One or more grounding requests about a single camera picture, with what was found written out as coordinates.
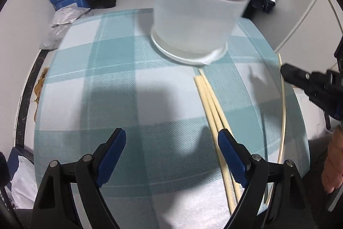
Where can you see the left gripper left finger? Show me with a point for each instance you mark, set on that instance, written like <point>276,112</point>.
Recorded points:
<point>54,205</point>

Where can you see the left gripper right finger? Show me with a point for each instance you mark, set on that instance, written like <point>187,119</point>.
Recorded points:
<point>273,197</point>

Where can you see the person right hand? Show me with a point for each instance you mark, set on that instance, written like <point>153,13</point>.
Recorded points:
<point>332,172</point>

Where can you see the white plastic bag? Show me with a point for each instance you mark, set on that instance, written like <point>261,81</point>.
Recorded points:
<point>24,186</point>

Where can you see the dark blue paper bag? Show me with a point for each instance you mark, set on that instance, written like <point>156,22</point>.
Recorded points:
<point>13,161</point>

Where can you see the wooden chopstick leftmost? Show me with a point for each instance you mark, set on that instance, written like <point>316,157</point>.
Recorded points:
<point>214,132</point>

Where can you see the wooden chopstick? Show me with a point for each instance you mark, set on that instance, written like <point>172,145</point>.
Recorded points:
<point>236,188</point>
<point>214,132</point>
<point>215,101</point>

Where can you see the wooden chopstick middle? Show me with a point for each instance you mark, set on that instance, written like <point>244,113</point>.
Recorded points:
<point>215,101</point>

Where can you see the tan shoe far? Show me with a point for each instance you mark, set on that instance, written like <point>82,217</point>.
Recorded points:
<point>43,75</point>

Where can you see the teal plaid tablecloth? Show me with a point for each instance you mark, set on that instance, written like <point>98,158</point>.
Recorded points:
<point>107,74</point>

